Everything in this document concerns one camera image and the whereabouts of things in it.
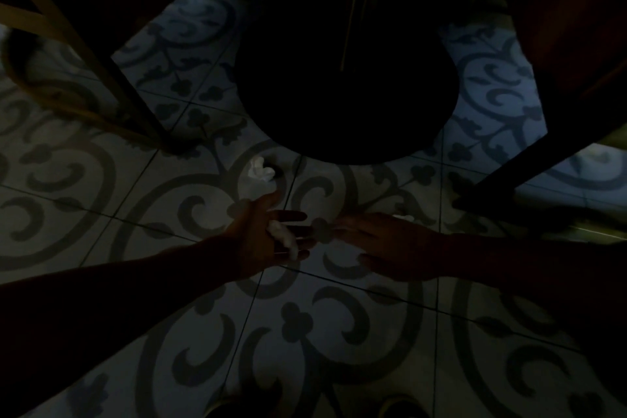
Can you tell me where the person's left hand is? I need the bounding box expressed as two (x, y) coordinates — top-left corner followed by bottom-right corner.
(221, 190), (319, 282)

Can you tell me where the person's right hand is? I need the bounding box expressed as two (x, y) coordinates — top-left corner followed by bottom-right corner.
(332, 212), (458, 284)

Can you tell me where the white tissue piece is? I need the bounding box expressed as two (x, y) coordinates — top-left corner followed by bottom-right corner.
(266, 220), (300, 260)

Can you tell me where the person's right forearm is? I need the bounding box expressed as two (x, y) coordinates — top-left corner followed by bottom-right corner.
(443, 232), (627, 406)

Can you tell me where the person's left forearm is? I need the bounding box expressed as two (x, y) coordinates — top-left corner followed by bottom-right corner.
(0, 235), (242, 418)

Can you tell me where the crumpled white tissue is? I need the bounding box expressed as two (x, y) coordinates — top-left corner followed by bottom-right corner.
(247, 156), (276, 184)

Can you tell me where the dark round table base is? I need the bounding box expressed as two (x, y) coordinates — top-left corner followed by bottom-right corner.
(232, 0), (462, 167)

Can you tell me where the person's shoe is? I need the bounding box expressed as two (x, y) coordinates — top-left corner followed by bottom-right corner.
(376, 393), (432, 418)

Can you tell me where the dark table pole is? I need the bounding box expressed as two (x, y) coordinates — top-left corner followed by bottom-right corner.
(338, 0), (394, 72)

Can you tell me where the wooden chair with curved rung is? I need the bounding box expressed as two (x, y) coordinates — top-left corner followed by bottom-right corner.
(0, 0), (169, 151)

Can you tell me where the dark wooden chair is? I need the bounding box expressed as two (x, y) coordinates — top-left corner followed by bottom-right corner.
(450, 0), (627, 243)

